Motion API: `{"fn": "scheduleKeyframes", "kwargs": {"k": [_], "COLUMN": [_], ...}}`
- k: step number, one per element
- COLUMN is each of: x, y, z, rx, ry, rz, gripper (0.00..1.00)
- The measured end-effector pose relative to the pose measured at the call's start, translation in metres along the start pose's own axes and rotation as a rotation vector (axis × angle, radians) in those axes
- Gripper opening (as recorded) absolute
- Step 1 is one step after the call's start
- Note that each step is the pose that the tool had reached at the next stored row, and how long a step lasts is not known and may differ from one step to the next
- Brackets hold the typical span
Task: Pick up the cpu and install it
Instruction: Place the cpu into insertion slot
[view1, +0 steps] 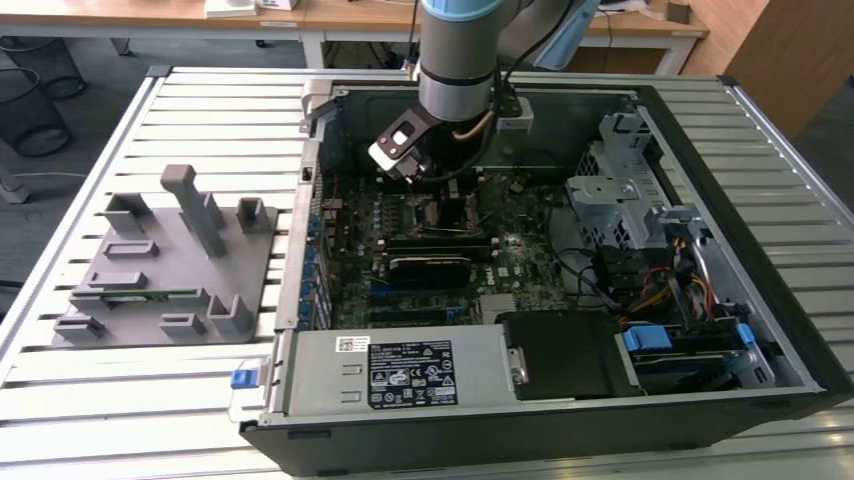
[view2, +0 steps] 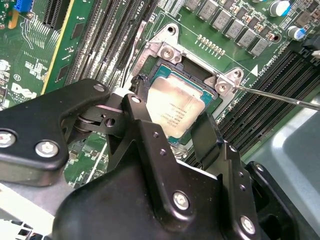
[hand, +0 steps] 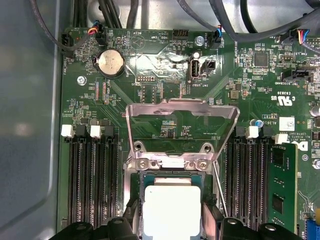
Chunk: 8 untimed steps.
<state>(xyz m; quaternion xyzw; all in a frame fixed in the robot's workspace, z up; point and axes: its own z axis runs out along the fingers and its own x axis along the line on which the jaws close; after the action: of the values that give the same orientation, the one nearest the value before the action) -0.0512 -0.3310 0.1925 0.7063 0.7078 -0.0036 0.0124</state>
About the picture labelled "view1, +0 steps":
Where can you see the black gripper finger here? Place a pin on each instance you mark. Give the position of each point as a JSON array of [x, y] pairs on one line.
[[454, 212]]

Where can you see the thin metal locking lever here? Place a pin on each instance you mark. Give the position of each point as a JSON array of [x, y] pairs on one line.
[[497, 209]]

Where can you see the CPU socket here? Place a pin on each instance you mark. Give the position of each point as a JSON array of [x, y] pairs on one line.
[[426, 214]]

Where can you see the black installed RAM stick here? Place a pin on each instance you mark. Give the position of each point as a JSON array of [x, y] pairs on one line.
[[441, 242], [441, 253]]

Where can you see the black RAM slot white clips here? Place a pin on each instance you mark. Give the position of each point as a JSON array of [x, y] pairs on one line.
[[394, 186]]

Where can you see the round coin battery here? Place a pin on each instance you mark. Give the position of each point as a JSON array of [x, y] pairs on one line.
[[517, 187]]

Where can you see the small black graphics card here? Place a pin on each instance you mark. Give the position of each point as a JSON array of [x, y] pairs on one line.
[[427, 274]]

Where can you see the green motherboard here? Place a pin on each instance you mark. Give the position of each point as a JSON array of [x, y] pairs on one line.
[[528, 270]]

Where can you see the silver chipset heatsink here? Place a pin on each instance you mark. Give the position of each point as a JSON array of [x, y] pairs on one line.
[[498, 306]]

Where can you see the black expansion slot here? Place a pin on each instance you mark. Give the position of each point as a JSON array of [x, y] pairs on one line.
[[414, 316]]

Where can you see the silver metal drive cage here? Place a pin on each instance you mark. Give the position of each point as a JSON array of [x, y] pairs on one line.
[[614, 200]]

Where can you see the silver power supply black label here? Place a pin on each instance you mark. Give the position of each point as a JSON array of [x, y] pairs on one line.
[[314, 370]]

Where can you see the blue disk carrier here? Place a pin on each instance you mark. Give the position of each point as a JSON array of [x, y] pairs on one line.
[[646, 340]]

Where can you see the small white printed box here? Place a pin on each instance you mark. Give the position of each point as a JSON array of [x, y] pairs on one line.
[[275, 4]]

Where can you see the large white box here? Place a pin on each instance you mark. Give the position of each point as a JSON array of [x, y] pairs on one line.
[[230, 9]]

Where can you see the small cardboard box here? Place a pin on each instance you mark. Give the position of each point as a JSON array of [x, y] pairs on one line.
[[678, 12]]

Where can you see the grey plastic parts rack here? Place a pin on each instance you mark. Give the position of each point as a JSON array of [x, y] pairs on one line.
[[174, 280]]

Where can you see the blue case latch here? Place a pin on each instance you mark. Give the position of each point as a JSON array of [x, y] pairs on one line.
[[243, 379]]

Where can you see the black open PC case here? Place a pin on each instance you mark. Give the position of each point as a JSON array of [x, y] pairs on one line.
[[467, 445]]

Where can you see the green RAM stick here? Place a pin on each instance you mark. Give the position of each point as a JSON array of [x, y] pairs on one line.
[[150, 296]]

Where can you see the blue bay clip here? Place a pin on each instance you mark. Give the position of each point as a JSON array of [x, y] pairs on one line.
[[745, 334]]

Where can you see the wooden cabinet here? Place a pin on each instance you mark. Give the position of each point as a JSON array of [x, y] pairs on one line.
[[781, 60]]

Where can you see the black mesh wastebasket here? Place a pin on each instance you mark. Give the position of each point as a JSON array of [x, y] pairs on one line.
[[60, 65], [34, 115]]

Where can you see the grey desk foot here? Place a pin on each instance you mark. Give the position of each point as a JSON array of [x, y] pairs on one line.
[[14, 187]]

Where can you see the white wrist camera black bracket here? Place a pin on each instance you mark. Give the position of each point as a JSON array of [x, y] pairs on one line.
[[399, 147]]

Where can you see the small grey wrist camera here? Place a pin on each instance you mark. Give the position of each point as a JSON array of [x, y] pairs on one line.
[[517, 117]]

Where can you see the silver hinged metal bracket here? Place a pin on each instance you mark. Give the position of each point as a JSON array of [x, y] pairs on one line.
[[701, 250]]

